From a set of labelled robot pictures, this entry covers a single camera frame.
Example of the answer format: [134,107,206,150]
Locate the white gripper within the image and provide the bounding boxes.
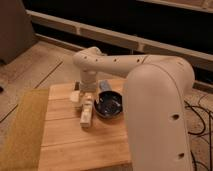
[80,71,97,92]

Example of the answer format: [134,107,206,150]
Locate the white plastic bottle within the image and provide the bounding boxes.
[80,93,93,128]

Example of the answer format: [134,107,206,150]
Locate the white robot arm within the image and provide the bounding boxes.
[73,47,195,171]

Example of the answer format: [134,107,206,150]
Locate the small black block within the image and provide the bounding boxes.
[74,82,80,90]

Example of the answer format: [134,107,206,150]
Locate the blue object behind bowl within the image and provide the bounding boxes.
[99,80,111,91]

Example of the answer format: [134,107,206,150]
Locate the white paper cup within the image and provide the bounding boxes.
[70,91,81,107]

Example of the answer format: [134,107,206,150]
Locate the dark blue bowl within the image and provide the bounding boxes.
[94,91,123,119]

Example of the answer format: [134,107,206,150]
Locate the wooden board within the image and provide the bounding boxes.
[38,83,132,171]

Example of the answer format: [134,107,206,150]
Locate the grey cabinet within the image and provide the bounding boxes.
[0,0,37,64]

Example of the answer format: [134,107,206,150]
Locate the yellow-green mat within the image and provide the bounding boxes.
[0,89,49,171]

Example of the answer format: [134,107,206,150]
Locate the black floor cables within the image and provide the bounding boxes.
[183,96,213,171]

